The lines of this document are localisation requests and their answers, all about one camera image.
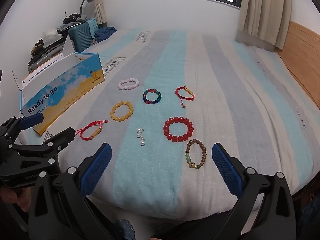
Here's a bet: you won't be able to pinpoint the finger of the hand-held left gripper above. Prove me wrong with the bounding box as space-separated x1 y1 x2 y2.
12 127 76 163
0 114 45 143

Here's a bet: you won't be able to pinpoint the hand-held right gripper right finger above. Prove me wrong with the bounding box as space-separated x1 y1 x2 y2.
211 142 297 240

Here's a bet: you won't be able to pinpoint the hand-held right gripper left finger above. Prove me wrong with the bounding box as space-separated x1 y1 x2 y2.
28 143 119 240

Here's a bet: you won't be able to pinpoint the red cord bracelet gold tube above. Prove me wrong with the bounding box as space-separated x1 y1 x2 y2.
175 85 196 108
75 120 109 139

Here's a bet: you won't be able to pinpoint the blue printed cardboard box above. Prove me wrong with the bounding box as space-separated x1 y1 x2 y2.
12 35 107 136

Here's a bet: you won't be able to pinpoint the yellow bead bracelet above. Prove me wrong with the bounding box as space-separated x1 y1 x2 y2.
111 101 134 122

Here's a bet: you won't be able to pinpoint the pink bead bracelet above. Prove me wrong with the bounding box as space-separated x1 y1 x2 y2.
118 78 140 90

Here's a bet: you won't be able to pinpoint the person's left hand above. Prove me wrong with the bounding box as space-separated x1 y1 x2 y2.
0 186 33 213

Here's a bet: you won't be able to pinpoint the grey hard suitcase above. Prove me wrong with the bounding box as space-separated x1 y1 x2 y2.
27 52 66 74

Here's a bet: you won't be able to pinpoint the dark blue textured object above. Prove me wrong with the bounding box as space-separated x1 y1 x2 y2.
115 219 136 240

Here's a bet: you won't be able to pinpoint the pile of dark items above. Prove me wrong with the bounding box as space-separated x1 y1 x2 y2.
30 39 63 56

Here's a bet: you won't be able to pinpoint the striped bed sheet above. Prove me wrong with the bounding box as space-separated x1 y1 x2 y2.
20 27 316 222

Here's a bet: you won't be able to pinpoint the teal suitcase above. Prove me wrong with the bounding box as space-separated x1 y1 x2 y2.
68 21 97 53

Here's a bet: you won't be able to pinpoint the black bag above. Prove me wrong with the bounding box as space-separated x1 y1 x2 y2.
56 12 88 30

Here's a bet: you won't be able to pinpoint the light blue cloth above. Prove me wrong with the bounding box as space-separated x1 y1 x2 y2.
86 18 100 38

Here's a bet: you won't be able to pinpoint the dark blue clothes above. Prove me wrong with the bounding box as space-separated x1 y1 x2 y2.
94 26 117 42

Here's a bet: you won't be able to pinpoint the tied beige curtain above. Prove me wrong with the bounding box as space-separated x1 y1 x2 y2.
90 0 108 28

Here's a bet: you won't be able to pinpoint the wide beige curtain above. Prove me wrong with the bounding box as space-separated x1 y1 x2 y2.
236 0 293 52

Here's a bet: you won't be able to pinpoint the brown wooden bead bracelet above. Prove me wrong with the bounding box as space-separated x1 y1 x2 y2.
185 139 207 170

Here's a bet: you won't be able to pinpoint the red bead bracelet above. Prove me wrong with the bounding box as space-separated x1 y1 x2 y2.
163 116 194 141

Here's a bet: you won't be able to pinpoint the multicolour glass bead bracelet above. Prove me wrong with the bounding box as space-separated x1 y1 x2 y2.
143 88 162 105

